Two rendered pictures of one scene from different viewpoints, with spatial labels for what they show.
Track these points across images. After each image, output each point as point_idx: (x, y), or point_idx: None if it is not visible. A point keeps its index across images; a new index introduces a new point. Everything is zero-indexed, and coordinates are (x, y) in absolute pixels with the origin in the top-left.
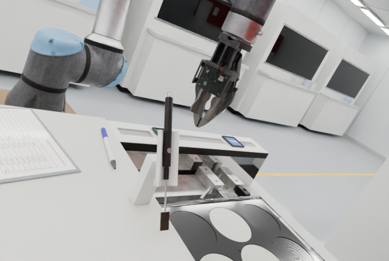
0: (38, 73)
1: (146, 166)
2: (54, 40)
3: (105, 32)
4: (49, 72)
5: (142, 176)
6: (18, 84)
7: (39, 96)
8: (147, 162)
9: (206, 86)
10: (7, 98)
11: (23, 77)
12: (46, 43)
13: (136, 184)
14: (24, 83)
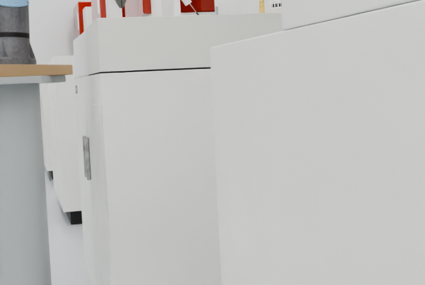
0: (25, 23)
1: (177, 2)
2: None
3: None
4: (28, 20)
5: (178, 7)
6: (12, 42)
7: (30, 44)
8: (176, 0)
9: None
10: (12, 57)
11: (14, 33)
12: None
13: (176, 14)
14: (18, 38)
